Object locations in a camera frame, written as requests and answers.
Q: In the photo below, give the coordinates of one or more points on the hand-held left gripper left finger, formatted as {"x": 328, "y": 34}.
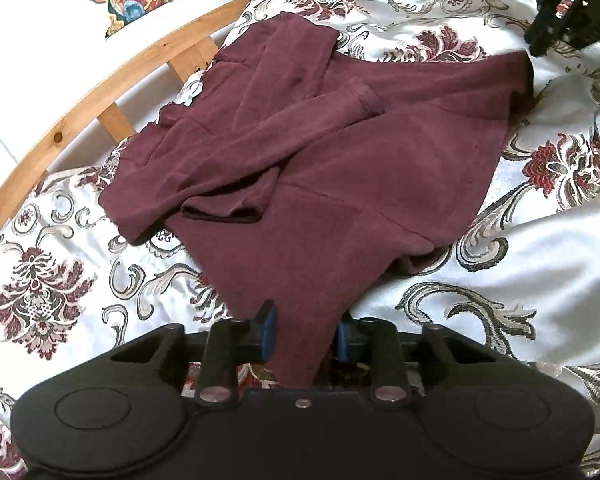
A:
{"x": 267, "y": 332}

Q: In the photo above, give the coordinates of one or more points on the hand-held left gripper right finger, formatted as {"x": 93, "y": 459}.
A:
{"x": 342, "y": 344}

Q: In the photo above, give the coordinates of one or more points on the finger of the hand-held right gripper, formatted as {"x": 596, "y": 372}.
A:
{"x": 547, "y": 20}

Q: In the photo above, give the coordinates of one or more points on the maroon sweater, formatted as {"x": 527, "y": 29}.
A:
{"x": 305, "y": 160}

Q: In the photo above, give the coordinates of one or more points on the white floral blanket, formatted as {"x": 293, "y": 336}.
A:
{"x": 530, "y": 260}

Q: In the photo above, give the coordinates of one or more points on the wooden bed frame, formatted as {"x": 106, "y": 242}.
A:
{"x": 80, "y": 110}

